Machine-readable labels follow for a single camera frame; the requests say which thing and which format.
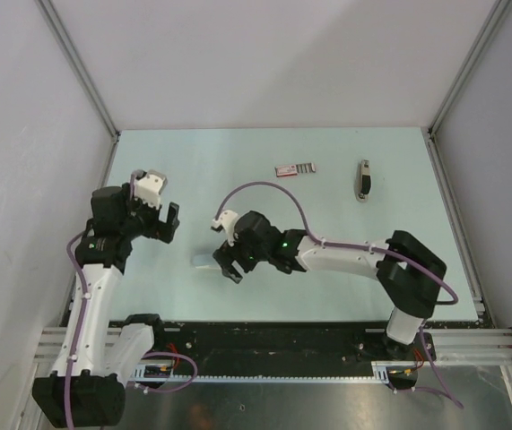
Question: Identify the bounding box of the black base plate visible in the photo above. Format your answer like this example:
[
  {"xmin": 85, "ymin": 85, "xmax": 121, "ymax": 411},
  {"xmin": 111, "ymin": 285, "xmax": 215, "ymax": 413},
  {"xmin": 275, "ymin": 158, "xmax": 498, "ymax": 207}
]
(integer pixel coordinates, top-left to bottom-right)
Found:
[{"xmin": 111, "ymin": 320, "xmax": 438, "ymax": 366}]

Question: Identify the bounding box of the aluminium front rail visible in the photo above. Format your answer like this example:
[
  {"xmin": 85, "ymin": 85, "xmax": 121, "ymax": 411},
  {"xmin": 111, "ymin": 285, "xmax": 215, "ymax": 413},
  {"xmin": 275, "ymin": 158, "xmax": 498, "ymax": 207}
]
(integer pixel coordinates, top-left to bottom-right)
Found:
[{"xmin": 36, "ymin": 328, "xmax": 512, "ymax": 384}]

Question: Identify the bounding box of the red staple box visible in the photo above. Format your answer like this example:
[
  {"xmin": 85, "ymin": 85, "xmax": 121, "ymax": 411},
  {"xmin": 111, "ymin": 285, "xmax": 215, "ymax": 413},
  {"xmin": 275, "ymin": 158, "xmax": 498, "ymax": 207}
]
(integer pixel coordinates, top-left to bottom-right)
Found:
[{"xmin": 274, "ymin": 162, "xmax": 317, "ymax": 177}]

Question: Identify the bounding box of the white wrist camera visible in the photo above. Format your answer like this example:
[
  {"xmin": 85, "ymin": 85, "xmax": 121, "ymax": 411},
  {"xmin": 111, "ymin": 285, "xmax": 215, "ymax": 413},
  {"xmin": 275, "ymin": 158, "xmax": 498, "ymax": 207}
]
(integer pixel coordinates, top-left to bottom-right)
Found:
[
  {"xmin": 129, "ymin": 169, "xmax": 168, "ymax": 210},
  {"xmin": 211, "ymin": 210, "xmax": 239, "ymax": 246}
]

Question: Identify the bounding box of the left aluminium corner post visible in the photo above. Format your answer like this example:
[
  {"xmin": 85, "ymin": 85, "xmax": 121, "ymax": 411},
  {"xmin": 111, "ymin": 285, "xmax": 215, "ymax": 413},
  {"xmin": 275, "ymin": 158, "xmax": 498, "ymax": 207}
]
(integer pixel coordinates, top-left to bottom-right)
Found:
[{"xmin": 35, "ymin": 0, "xmax": 120, "ymax": 138}]

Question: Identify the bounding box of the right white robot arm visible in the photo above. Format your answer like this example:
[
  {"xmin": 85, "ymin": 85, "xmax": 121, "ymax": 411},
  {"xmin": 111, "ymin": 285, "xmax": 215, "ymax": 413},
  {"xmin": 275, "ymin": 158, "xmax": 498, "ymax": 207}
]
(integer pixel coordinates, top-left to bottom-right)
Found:
[{"xmin": 192, "ymin": 211, "xmax": 447, "ymax": 360}]

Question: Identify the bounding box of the aluminium corner post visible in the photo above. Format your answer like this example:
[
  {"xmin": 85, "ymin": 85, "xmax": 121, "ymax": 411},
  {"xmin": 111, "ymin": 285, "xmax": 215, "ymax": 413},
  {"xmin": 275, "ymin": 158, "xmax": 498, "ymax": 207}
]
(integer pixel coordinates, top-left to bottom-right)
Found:
[
  {"xmin": 425, "ymin": 0, "xmax": 512, "ymax": 135},
  {"xmin": 35, "ymin": 0, "xmax": 120, "ymax": 138}
]

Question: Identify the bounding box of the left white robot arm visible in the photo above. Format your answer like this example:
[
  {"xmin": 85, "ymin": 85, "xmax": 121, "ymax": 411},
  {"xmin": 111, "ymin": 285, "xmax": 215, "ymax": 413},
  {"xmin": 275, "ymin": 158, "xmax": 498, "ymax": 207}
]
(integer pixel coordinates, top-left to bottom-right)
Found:
[{"xmin": 32, "ymin": 171, "xmax": 179, "ymax": 429}]

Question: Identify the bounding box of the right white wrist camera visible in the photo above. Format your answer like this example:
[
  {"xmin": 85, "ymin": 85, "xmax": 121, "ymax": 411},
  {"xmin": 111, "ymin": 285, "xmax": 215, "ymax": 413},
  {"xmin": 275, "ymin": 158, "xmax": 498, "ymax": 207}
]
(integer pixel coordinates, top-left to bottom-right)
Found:
[{"xmin": 211, "ymin": 210, "xmax": 239, "ymax": 246}]

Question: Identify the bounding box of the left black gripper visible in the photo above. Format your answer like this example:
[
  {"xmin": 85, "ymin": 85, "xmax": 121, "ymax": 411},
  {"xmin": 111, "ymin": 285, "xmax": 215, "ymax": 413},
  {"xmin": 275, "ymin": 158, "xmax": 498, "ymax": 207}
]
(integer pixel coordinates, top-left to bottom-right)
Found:
[{"xmin": 119, "ymin": 183, "xmax": 178, "ymax": 243}]

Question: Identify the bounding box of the beige black stapler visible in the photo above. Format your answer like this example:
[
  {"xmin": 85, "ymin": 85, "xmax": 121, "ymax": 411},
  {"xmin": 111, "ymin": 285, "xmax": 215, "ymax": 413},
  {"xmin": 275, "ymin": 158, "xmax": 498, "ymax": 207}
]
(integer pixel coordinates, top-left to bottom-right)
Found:
[{"xmin": 355, "ymin": 159, "xmax": 372, "ymax": 202}]

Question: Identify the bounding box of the right aluminium corner post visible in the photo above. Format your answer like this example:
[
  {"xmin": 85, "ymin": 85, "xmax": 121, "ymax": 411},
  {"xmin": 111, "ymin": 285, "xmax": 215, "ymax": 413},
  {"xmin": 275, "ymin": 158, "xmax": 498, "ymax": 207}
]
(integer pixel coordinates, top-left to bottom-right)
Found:
[{"xmin": 425, "ymin": 0, "xmax": 512, "ymax": 135}]

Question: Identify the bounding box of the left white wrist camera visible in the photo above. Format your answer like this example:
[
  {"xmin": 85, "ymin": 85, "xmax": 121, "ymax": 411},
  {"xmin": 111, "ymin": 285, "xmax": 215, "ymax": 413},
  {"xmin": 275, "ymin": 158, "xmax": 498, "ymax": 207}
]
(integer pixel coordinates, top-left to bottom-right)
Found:
[{"xmin": 129, "ymin": 169, "xmax": 168, "ymax": 210}]

